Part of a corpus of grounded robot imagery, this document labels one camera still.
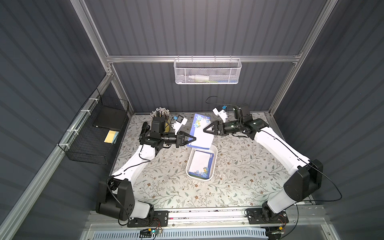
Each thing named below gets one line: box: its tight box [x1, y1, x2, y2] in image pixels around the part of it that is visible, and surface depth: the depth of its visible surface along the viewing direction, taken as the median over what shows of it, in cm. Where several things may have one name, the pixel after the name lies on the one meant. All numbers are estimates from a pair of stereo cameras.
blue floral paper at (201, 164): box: [188, 150, 215, 180], surface depth 93 cm
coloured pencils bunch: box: [150, 107, 170, 121], surface depth 98 cm
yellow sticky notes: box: [103, 130, 120, 144], surface depth 77 cm
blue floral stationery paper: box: [187, 113, 214, 150], surface depth 73 cm
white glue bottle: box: [188, 74, 210, 81], surface depth 93 cm
